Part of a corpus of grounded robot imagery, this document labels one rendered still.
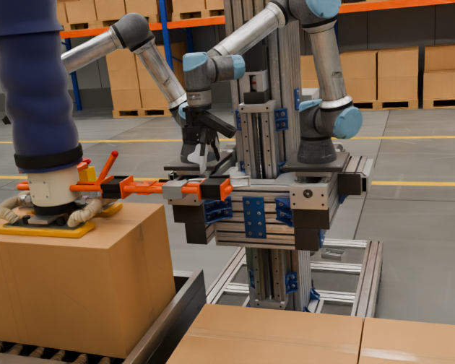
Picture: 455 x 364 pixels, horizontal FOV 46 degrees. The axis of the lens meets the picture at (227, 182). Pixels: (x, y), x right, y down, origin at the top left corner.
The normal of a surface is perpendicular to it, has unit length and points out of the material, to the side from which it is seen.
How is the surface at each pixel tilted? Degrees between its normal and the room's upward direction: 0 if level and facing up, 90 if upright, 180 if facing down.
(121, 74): 90
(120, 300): 90
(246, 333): 0
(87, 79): 90
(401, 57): 90
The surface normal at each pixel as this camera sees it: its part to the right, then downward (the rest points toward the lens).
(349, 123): 0.52, 0.33
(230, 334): -0.09, -0.95
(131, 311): 0.94, 0.02
